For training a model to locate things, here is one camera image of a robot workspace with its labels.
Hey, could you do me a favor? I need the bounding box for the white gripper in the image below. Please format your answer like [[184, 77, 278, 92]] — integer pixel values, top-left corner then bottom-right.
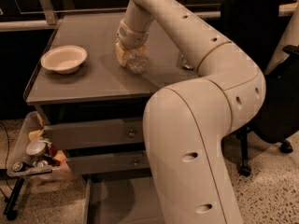
[[115, 20, 149, 67]]

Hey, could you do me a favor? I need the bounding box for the clear plastic water bottle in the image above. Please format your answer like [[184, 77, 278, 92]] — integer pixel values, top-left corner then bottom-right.
[[123, 45, 149, 75]]

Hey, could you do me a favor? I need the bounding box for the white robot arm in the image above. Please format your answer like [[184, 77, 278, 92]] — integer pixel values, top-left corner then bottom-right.
[[116, 0, 298, 224]]

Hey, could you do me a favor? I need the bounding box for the grey drawer cabinet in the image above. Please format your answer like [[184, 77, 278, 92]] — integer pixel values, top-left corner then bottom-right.
[[23, 10, 200, 224]]

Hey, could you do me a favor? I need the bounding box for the top grey drawer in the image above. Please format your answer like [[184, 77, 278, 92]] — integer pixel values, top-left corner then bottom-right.
[[45, 118, 143, 149]]

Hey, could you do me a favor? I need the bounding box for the grey drawer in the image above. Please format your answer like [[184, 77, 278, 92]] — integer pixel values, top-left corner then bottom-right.
[[66, 151, 150, 175], [45, 118, 143, 149], [83, 177, 164, 224]]

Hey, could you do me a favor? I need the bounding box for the middle grey drawer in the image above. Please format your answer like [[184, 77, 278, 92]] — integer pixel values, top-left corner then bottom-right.
[[66, 151, 150, 175]]

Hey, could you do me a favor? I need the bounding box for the bottom grey drawer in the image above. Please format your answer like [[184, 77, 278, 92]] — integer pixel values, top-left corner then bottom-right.
[[83, 177, 164, 224]]

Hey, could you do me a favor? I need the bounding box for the white paper bowl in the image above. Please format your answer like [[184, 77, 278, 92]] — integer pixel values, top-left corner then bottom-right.
[[41, 45, 87, 75]]

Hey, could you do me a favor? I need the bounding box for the metal railing bar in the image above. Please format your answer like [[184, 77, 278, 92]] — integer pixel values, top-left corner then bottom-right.
[[0, 3, 299, 33]]

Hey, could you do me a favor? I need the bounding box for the black office chair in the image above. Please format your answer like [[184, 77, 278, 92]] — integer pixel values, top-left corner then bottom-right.
[[218, 0, 299, 177]]

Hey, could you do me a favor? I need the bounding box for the small soda can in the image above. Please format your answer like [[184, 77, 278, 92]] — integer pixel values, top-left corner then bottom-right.
[[12, 161, 26, 173]]

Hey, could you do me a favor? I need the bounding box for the black stand leg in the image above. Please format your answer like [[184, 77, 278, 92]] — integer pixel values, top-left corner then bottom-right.
[[3, 177, 24, 221]]

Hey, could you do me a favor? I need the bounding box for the metal bracket post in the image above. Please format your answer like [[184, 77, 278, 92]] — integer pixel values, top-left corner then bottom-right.
[[39, 0, 58, 25]]

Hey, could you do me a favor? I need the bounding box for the black cable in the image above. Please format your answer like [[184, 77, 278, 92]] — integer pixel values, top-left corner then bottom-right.
[[0, 120, 11, 203]]

